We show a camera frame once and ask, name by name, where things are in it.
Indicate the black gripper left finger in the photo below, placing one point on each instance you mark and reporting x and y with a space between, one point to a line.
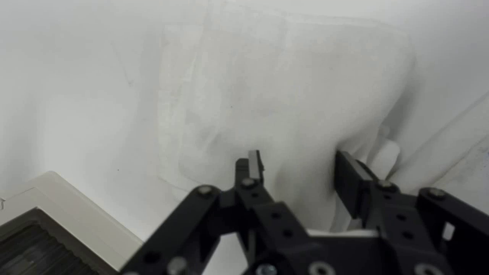
264 223

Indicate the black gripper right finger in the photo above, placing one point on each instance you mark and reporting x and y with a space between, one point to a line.
391 219

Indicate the plain white cloth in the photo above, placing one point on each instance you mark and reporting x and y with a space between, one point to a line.
284 92

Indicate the black flat device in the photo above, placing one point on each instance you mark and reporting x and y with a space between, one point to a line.
35 249

